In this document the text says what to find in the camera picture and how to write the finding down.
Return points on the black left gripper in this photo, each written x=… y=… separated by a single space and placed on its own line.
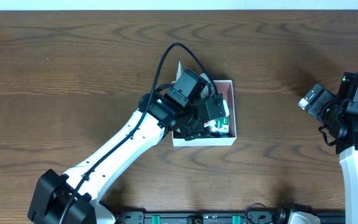
x=192 y=126

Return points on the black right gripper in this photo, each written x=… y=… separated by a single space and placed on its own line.
x=327 y=109

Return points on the green Dettol soap bar pack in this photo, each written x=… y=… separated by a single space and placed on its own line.
x=223 y=127

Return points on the white lotion tube gold cap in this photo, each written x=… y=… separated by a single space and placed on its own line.
x=179 y=71

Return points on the teal toothpaste tube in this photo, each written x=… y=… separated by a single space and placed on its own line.
x=212 y=123

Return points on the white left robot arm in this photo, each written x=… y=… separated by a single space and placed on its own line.
x=75 y=196

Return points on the white box with pink interior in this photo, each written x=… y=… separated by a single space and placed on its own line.
x=226 y=88

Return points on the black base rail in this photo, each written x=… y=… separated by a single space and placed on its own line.
x=256 y=213

